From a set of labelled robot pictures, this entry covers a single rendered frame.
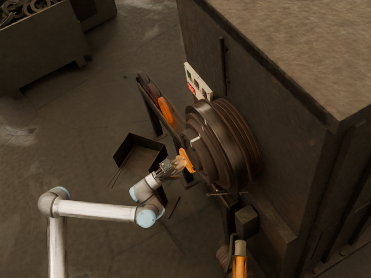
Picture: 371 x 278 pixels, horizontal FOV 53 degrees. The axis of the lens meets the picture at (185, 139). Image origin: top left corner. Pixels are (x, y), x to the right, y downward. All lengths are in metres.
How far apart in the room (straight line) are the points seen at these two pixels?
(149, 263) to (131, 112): 1.42
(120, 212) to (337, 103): 1.27
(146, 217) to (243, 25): 1.07
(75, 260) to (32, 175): 0.91
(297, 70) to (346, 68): 0.14
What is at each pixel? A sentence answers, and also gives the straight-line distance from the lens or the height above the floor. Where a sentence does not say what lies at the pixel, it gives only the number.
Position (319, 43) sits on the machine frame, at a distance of 1.25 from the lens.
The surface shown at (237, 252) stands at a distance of 1.97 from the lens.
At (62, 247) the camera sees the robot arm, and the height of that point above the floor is 0.58.
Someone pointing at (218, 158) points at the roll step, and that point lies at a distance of 1.58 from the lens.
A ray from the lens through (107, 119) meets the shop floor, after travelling 3.52.
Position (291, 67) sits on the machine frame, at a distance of 1.17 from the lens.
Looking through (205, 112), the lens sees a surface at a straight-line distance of 1.60.
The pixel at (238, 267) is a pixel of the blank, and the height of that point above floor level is 0.78.
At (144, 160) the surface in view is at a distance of 2.41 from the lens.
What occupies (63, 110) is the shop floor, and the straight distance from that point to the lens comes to 3.80.
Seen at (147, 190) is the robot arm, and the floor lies 0.81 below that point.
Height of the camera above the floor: 2.56
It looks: 53 degrees down
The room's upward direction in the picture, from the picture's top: 13 degrees counter-clockwise
